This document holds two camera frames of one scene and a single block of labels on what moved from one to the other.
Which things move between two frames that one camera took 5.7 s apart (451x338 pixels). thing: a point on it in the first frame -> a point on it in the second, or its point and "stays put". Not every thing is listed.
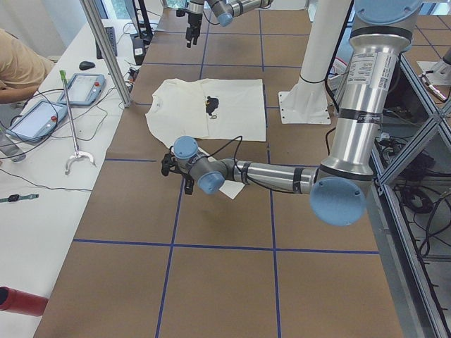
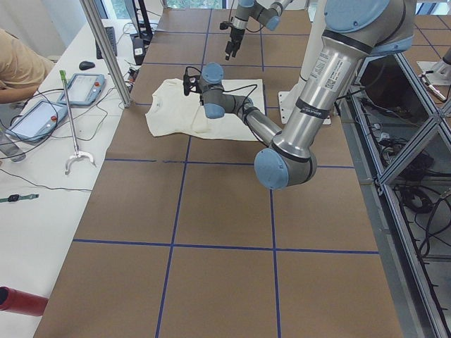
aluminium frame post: [99, 30] stays put
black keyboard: [110, 33] stays put
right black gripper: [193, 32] -> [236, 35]
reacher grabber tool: [84, 153] stays put
